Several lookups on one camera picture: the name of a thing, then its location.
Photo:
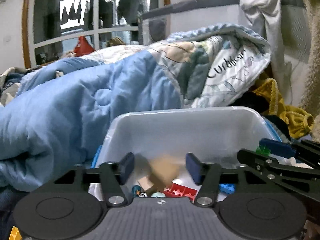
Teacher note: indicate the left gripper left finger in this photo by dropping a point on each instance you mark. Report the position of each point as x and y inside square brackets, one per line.
[110, 176]

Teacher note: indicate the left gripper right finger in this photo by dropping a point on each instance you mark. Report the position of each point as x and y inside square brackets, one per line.
[210, 176]

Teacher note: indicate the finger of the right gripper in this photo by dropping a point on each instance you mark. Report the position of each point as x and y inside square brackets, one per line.
[305, 151]
[298, 181]

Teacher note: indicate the large red building brick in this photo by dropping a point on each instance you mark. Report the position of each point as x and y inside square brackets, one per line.
[177, 191]

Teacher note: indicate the wooden cube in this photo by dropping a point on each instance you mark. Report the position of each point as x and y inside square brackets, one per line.
[163, 170]
[146, 185]

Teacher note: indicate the dark green toy block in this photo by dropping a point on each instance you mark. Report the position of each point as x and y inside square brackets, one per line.
[263, 150]

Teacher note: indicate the yellow building brick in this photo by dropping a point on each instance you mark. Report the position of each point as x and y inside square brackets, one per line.
[15, 234]

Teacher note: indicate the blue bin lid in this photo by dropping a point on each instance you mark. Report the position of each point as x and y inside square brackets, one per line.
[96, 156]

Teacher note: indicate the blue building brick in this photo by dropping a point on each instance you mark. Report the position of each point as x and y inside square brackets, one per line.
[227, 188]

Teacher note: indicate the yellow garment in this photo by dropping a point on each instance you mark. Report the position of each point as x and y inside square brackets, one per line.
[298, 121]

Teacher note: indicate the light blue toy vehicle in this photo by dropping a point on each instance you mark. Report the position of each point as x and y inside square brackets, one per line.
[158, 194]

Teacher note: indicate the white plastic bin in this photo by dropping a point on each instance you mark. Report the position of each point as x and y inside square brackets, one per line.
[214, 135]

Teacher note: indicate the light blue quilt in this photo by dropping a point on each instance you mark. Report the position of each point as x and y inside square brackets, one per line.
[61, 115]

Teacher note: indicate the red bag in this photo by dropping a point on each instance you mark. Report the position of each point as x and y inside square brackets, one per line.
[83, 47]

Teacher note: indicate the grey padded bed rail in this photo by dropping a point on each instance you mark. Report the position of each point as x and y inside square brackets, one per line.
[157, 24]

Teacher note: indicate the grey cloth on rail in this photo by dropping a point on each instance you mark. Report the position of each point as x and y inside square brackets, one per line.
[264, 17]

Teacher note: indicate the window with frame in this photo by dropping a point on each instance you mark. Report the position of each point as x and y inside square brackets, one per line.
[52, 27]

